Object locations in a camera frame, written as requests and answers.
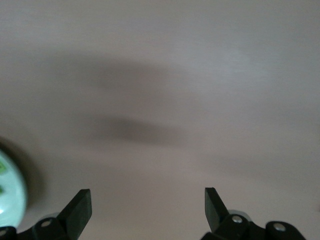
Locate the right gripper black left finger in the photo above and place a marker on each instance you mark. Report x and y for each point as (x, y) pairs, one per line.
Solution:
(75, 220)

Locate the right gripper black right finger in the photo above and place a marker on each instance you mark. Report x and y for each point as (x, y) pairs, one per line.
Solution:
(220, 225)

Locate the green round plate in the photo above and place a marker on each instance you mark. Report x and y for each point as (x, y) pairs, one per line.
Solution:
(12, 195)

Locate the brown table cover sheet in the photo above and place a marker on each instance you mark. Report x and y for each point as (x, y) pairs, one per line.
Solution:
(175, 75)

